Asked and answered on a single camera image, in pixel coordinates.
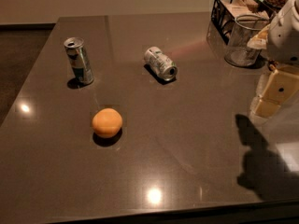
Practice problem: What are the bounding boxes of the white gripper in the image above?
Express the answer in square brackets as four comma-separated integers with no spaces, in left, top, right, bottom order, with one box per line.
[247,0,299,118]

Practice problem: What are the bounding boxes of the tall silver energy drink can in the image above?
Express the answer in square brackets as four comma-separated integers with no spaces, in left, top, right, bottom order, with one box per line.
[64,37,93,85]

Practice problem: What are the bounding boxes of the white green 7up can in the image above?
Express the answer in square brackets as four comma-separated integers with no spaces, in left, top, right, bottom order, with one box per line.
[144,47,178,81]

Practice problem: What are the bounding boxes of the clear glass jar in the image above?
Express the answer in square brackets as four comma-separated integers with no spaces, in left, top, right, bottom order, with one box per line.
[224,14,268,68]

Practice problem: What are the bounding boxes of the orange fruit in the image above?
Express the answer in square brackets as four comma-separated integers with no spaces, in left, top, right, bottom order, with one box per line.
[92,108,122,138]

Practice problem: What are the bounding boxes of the black wire basket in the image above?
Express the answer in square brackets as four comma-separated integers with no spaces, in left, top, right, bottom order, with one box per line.
[211,0,273,43]

